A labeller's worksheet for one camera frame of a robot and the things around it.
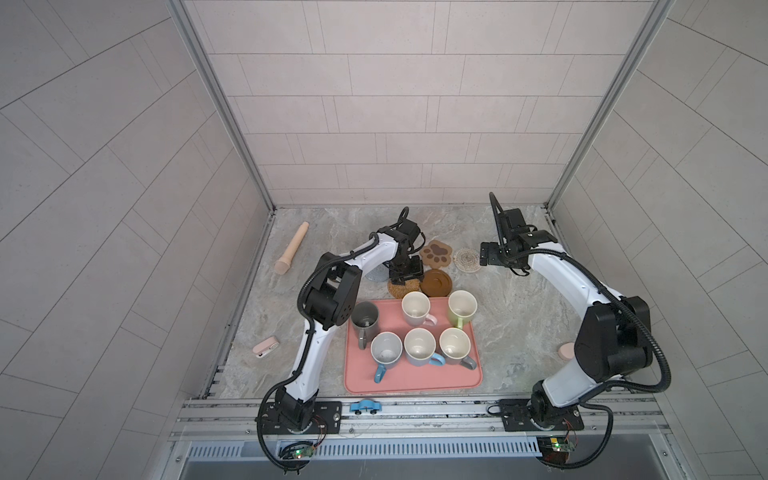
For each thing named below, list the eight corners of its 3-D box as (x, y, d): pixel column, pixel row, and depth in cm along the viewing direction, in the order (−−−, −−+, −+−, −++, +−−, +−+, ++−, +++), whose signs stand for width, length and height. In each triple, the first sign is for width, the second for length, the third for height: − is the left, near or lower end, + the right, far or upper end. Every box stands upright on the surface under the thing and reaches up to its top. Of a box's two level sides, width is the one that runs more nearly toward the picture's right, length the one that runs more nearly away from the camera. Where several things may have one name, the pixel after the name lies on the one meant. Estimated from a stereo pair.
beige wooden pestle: (276, 275, 98) (272, 267, 95) (304, 226, 112) (301, 218, 109) (285, 277, 98) (281, 269, 95) (312, 228, 112) (310, 220, 108)
